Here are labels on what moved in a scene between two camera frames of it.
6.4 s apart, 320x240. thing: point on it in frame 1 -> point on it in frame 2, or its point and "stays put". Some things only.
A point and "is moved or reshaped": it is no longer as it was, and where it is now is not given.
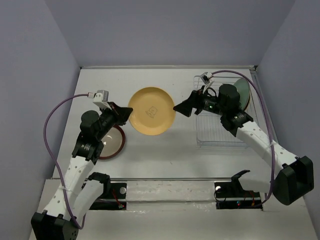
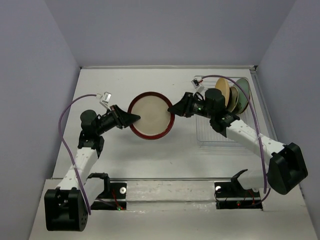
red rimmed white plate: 113,142 -> 155,121
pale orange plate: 153,111 is moved or reshaped
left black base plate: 113,197 stays put
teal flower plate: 243,86 stays put
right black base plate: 233,195 stays put
